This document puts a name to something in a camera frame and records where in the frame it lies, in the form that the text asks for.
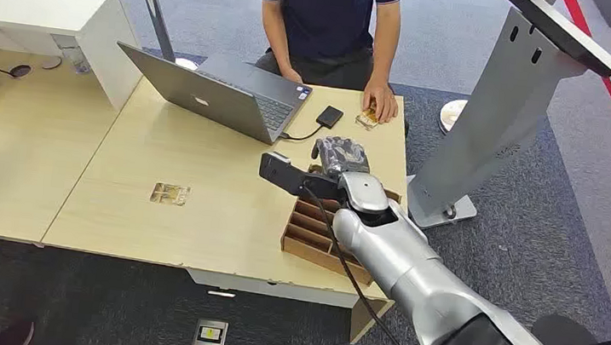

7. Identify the person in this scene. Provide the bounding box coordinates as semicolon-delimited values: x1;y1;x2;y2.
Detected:
237;0;424;128

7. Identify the small silver floor device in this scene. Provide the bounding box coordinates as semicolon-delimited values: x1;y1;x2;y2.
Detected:
191;318;230;345

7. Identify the white cabinet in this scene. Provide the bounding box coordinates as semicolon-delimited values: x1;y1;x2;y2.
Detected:
0;0;152;115

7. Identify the black drive cable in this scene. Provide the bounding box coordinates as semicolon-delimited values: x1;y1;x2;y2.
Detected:
279;120;326;145

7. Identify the white round stand base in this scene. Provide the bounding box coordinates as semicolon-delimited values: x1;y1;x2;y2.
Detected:
436;97;469;137

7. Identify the black external drive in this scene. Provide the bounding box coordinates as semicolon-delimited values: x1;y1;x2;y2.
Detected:
314;104;346;131

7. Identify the wooden desk leg panel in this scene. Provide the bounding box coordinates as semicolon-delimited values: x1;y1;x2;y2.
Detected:
348;295;396;345

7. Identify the person's left hand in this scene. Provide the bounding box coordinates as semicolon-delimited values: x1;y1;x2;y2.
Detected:
360;79;402;126

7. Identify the gold card with clear case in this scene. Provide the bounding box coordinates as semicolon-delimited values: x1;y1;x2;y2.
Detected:
354;105;383;132

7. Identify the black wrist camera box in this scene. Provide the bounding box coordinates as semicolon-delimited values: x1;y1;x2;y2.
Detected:
256;151;353;205

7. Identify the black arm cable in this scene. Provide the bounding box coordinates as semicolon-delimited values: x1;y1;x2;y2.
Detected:
285;184;454;345

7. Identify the clear plastic cup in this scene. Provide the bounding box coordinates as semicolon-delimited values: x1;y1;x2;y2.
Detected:
63;46;94;76

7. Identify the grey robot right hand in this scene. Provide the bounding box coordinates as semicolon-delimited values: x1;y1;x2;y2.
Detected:
306;133;398;216

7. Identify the grey laptop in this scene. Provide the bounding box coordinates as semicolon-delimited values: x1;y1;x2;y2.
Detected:
108;41;316;149

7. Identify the gold patterned card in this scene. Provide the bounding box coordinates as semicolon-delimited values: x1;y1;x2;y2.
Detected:
149;181;192;208

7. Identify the grey kiosk stand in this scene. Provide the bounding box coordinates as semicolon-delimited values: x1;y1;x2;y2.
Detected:
402;0;593;245

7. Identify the white desk frame beam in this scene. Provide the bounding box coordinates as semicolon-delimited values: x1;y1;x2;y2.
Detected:
183;267;363;311

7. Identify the metal pole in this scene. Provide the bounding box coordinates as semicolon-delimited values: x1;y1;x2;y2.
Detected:
118;0;183;63

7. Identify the wooden slotted card holder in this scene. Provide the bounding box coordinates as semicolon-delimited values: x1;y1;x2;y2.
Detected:
278;162;406;290

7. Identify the black kiosk screen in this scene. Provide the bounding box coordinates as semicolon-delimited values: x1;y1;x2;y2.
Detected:
493;0;611;95

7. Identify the person's right hand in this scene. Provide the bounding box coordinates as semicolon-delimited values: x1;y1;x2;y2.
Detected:
281;66;306;85

